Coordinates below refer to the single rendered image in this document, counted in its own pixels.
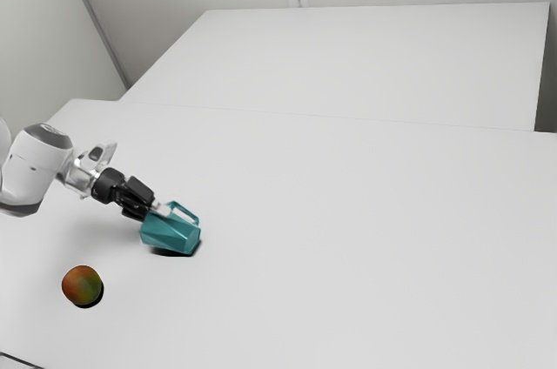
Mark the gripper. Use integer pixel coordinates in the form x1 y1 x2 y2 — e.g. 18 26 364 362
91 166 174 223

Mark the teal faceted mug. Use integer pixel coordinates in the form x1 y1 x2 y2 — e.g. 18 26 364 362
138 200 203 257

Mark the red green mango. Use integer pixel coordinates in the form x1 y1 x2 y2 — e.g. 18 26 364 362
61 264 104 306

